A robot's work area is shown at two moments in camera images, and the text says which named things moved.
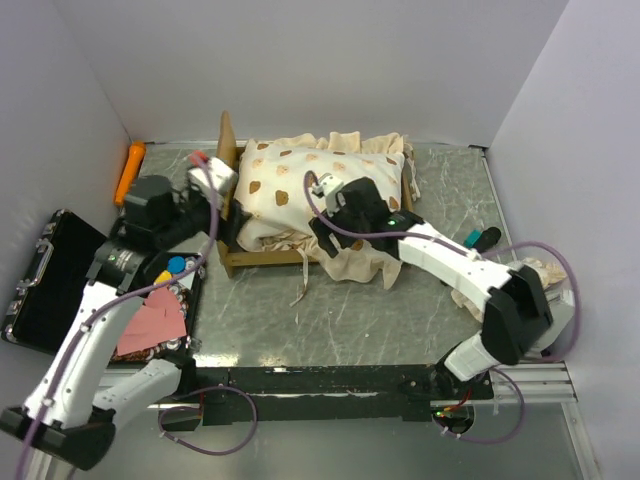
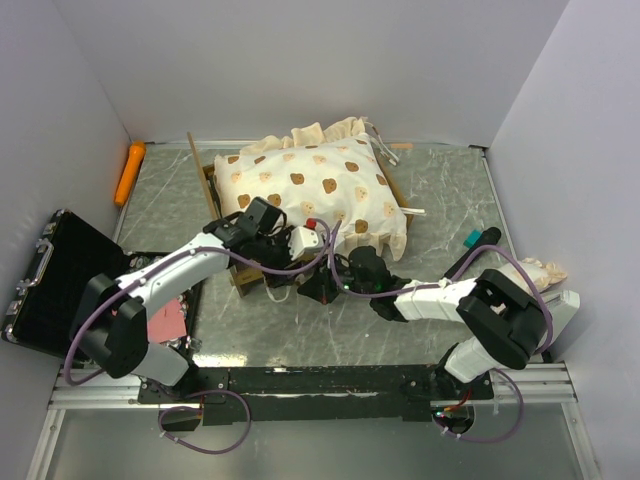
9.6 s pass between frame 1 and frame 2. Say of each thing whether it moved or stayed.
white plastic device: stayed
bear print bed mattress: moved
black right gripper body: moved
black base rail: stayed
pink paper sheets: stayed
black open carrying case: stayed
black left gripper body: moved
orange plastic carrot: stayed
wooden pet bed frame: moved
